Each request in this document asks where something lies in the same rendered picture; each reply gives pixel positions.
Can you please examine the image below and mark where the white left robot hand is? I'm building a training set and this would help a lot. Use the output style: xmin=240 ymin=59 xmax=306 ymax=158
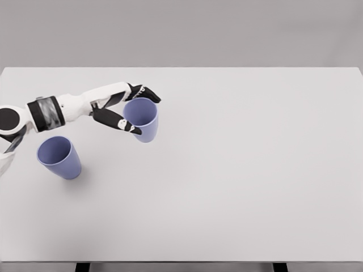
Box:
xmin=77 ymin=82 xmax=162 ymax=135

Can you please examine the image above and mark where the blue plastic cup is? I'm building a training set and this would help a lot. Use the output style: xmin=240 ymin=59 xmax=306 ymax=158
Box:
xmin=123 ymin=97 xmax=159 ymax=143
xmin=36 ymin=136 xmax=82 ymax=181

